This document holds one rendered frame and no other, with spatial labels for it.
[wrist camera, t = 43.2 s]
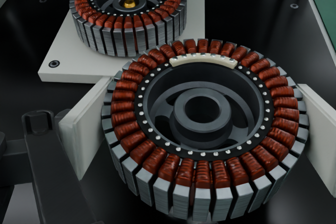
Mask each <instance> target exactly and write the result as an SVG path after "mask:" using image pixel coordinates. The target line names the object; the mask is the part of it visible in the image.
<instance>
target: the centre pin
mask: <svg viewBox="0 0 336 224"><path fill-rule="evenodd" d="M137 5H138V4H137V3H136V2H135V1H134V0H126V1H125V2H124V3H123V5H122V7H123V8H133V7H136V6H137Z"/></svg>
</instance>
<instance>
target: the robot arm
mask: <svg viewBox="0 0 336 224"><path fill-rule="evenodd" d="M111 81H114V80H113V78H112V77H109V76H103V77H102V78H101V79H100V80H99V81H98V82H97V83H96V84H95V85H94V86H93V88H92V89H91V90H90V91H89V92H88V93H87V94H86V95H85V96H84V97H83V98H82V99H81V100H80V101H79V102H78V103H77V104H76V105H75V106H74V107H73V108H72V109H65V110H63V111H61V112H59V113H58V114H57V115H56V116H55V117H54V113H53V112H52V111H50V110H34V111H30V112H28V113H25V114H24V115H22V117H21V120H22V126H23V133H24V139H18V140H9V141H6V136H5V134H4V133H3V132H0V224H3V221H4V218H5V215H6V212H7V209H8V206H9V203H10V200H11V197H12V194H13V191H14V188H15V185H19V184H26V183H32V187H33V192H34V197H35V202H36V207H37V211H38V216H39V221H40V224H104V222H103V221H102V220H100V221H97V220H96V217H95V215H94V213H93V211H92V209H91V206H90V204H89V202H88V200H87V197H86V195H85V193H84V191H83V189H82V186H81V184H80V180H82V178H83V176H84V174H85V172H86V171H87V169H88V167H89V165H90V163H91V162H92V160H93V158H94V156H95V154H96V153H97V151H98V149H99V147H100V145H101V144H102V142H103V140H104V138H105V133H104V130H103V125H102V119H103V118H102V106H104V98H105V94H106V93H108V91H107V88H108V86H109V84H110V82H111ZM297 88H298V89H299V90H300V92H301V94H302V96H303V98H302V100H301V101H304V103H305V107H306V113H305V115H308V119H309V126H308V128H307V129H308V136H307V140H306V142H305V147H304V149H303V151H304V153H305V154H306V156H307V158H308V159H309V161H310V162H311V164H312V165H313V167H314V168H315V170H316V172H317V173H318V175H319V176H320V178H321V179H322V181H323V182H324V184H325V186H326V187H327V189H328V190H329V192H330V193H331V195H333V197H334V198H336V110H335V109H333V108H332V107H331V106H330V105H329V104H328V103H327V102H326V101H325V100H323V99H322V98H321V97H320V96H319V95H318V94H317V93H316V92H314V91H313V90H312V89H311V88H310V87H309V86H308V85H307V84H297V85H296V86H295V89H297Z"/></svg>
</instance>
